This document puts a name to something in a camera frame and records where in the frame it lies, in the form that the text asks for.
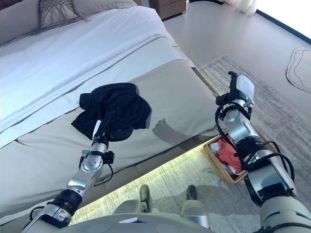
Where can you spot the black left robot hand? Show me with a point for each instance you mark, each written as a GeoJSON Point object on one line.
{"type": "Point", "coordinates": [102, 136]}

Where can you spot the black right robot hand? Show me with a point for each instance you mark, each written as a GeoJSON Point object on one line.
{"type": "Point", "coordinates": [244, 88]}

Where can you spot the black garment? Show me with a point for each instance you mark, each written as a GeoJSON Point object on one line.
{"type": "Point", "coordinates": [116, 104]}

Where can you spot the white garment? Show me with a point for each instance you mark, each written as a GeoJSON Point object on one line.
{"type": "Point", "coordinates": [215, 147]}

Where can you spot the red garment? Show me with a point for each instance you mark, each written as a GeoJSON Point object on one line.
{"type": "Point", "coordinates": [227, 153]}

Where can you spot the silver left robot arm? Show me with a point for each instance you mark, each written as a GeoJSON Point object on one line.
{"type": "Point", "coordinates": [80, 179]}

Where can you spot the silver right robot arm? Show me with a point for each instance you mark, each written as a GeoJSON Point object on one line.
{"type": "Point", "coordinates": [267, 174]}

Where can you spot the beige upholstered bed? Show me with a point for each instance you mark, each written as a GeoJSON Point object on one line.
{"type": "Point", "coordinates": [170, 97]}

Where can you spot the wicker laundry basket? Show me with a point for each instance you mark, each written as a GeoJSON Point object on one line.
{"type": "Point", "coordinates": [216, 167]}

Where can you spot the grey striped rug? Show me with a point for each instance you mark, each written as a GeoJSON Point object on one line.
{"type": "Point", "coordinates": [267, 116]}

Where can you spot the cream oval rug dark outline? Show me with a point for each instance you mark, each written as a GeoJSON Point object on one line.
{"type": "Point", "coordinates": [301, 70]}

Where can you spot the silver left robot leg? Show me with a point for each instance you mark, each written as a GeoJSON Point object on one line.
{"type": "Point", "coordinates": [144, 196]}

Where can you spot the silver robot leg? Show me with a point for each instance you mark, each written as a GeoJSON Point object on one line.
{"type": "Point", "coordinates": [194, 206]}
{"type": "Point", "coordinates": [144, 196]}

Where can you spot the white curtain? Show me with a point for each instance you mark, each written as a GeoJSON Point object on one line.
{"type": "Point", "coordinates": [243, 6]}

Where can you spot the white duvet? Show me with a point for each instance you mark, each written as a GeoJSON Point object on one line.
{"type": "Point", "coordinates": [73, 53]}

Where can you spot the brown wooden nightstand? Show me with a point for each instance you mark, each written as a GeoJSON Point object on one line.
{"type": "Point", "coordinates": [167, 8]}

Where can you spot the silver right robot leg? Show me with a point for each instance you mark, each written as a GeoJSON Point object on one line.
{"type": "Point", "coordinates": [194, 206]}

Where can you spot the plain beige pillow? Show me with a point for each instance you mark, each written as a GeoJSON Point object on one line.
{"type": "Point", "coordinates": [102, 8]}

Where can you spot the woven fringed pillow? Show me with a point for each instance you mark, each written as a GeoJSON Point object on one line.
{"type": "Point", "coordinates": [56, 14]}

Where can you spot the grey pillow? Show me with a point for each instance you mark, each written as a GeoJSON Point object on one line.
{"type": "Point", "coordinates": [17, 24]}

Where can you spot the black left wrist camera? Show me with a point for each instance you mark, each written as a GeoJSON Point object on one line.
{"type": "Point", "coordinates": [109, 157]}

